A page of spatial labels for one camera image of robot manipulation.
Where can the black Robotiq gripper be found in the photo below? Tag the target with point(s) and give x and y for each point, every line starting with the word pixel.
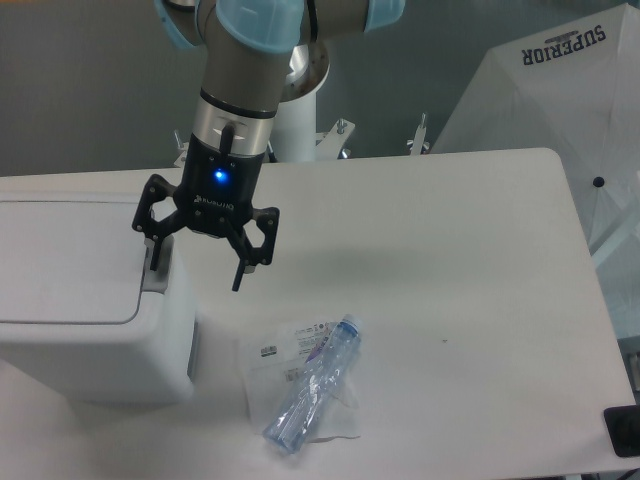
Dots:
pixel 220 192

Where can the white push-button trash can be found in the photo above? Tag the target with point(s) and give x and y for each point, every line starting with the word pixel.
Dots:
pixel 82 309

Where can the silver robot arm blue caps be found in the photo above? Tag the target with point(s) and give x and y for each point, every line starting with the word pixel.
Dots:
pixel 249 46

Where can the clear plastic packaging bag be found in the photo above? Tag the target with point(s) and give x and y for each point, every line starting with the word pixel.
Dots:
pixel 272 360

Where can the clear plastic water bottle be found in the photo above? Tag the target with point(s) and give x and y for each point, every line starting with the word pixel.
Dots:
pixel 323 376

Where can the white Superior umbrella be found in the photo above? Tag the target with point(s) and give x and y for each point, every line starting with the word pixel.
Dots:
pixel 573 89

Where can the black device at table edge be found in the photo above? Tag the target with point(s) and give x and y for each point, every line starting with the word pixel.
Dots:
pixel 622 424

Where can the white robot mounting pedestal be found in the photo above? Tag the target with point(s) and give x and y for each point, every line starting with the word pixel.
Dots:
pixel 293 136

